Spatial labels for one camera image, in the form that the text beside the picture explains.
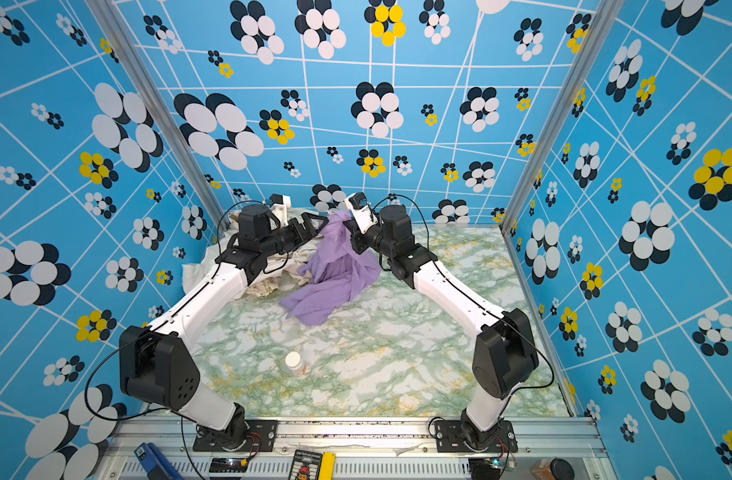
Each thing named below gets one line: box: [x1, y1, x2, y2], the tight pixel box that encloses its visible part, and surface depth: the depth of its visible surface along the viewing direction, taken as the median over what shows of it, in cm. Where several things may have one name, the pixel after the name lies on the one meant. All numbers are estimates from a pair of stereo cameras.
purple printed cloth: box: [278, 209, 381, 326], surface depth 94 cm
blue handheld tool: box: [134, 442, 184, 480], surface depth 69 cm
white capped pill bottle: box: [284, 351, 307, 377], surface depth 81 cm
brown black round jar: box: [530, 457, 575, 480], surface depth 63 cm
